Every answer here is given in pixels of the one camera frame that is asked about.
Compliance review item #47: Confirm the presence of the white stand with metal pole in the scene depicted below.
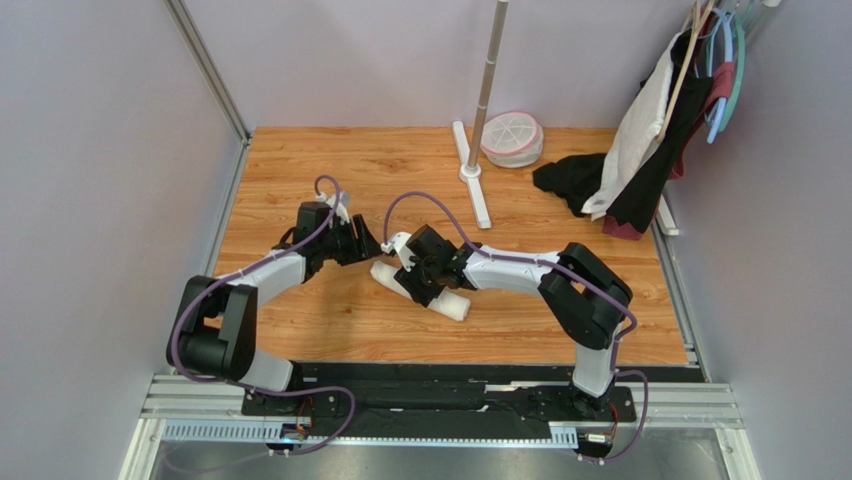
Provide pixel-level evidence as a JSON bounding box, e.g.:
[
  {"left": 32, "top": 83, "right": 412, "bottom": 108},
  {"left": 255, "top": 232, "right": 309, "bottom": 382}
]
[{"left": 451, "top": 0, "right": 510, "bottom": 230}]

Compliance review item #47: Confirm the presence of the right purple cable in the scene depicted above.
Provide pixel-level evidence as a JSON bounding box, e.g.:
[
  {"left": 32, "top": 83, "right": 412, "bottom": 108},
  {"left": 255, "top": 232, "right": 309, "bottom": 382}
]
[{"left": 382, "top": 191, "right": 650, "bottom": 464}]

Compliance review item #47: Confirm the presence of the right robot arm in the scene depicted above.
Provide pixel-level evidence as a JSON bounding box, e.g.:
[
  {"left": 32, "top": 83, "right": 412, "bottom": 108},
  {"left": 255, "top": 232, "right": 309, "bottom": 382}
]
[{"left": 382, "top": 226, "right": 633, "bottom": 399}]

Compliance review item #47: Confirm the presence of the black hanging garment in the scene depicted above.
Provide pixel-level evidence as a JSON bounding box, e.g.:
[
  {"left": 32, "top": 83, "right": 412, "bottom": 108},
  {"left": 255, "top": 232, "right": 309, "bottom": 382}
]
[{"left": 603, "top": 31, "right": 713, "bottom": 240}]

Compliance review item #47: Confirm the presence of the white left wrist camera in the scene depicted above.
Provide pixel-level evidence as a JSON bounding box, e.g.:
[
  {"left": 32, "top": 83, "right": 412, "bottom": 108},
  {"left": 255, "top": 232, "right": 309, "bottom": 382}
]
[{"left": 316, "top": 191, "right": 351, "bottom": 224}]

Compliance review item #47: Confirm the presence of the dark red hanging garment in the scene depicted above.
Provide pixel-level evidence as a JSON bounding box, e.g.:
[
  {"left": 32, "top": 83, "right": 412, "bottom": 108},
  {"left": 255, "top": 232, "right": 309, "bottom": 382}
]
[{"left": 668, "top": 61, "right": 735, "bottom": 180}]

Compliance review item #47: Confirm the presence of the blue plastic hanger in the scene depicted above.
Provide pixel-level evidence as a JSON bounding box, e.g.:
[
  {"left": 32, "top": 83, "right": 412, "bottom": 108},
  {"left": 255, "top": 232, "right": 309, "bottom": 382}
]
[{"left": 703, "top": 7, "right": 735, "bottom": 144}]

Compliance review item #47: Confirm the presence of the white hanging towel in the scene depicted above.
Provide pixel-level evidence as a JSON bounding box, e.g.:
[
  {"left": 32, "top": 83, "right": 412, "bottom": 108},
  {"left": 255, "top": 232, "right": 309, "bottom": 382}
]
[{"left": 581, "top": 34, "right": 680, "bottom": 220}]

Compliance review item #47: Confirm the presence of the wooden hanger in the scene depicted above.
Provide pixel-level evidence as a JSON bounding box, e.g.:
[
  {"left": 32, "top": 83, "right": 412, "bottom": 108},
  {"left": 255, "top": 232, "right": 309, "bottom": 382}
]
[{"left": 655, "top": 0, "right": 716, "bottom": 144}]

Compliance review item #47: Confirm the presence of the white cloth napkin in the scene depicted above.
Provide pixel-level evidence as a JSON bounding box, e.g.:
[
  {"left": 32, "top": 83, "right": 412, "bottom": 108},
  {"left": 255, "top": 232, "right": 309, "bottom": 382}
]
[{"left": 370, "top": 261, "right": 471, "bottom": 322}]

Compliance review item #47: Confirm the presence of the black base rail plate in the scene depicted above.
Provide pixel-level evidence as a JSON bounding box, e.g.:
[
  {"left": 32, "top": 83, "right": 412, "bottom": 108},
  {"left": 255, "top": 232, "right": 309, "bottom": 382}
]
[{"left": 178, "top": 359, "right": 707, "bottom": 442}]

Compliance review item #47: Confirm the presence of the white mesh pink rimmed basket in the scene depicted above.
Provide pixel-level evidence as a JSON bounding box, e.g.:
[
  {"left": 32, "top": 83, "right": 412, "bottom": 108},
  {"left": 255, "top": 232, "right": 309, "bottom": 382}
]
[{"left": 480, "top": 111, "right": 544, "bottom": 169}]

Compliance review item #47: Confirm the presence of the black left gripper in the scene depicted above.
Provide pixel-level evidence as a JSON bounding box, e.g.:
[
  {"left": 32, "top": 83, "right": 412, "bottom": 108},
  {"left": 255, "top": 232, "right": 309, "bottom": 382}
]
[{"left": 318, "top": 214, "right": 386, "bottom": 267}]

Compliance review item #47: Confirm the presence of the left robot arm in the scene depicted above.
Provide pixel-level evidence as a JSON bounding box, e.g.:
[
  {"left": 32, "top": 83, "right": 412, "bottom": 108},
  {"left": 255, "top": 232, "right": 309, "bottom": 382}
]
[{"left": 166, "top": 201, "right": 381, "bottom": 396}]

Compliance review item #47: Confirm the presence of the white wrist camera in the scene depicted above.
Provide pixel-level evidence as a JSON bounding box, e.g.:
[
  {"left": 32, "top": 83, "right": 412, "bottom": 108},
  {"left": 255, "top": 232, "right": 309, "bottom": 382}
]
[
  {"left": 381, "top": 232, "right": 416, "bottom": 271},
  {"left": 316, "top": 191, "right": 351, "bottom": 224}
]

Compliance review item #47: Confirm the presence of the aluminium frame rail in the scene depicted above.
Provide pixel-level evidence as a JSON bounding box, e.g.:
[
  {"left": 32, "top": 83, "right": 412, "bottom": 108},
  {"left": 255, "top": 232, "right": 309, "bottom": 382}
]
[{"left": 164, "top": 0, "right": 252, "bottom": 145}]

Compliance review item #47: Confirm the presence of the black cloth on table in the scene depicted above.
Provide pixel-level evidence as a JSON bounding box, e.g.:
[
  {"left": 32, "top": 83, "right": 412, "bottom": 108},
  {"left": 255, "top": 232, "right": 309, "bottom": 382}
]
[{"left": 533, "top": 153, "right": 606, "bottom": 218}]

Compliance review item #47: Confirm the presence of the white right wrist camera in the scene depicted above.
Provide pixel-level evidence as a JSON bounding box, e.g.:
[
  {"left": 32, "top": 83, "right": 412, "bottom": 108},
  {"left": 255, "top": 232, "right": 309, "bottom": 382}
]
[{"left": 381, "top": 232, "right": 416, "bottom": 271}]

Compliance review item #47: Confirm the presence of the green plastic hanger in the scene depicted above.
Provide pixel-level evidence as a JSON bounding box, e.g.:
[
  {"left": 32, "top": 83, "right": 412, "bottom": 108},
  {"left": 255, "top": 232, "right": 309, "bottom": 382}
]
[{"left": 717, "top": 1, "right": 755, "bottom": 133}]

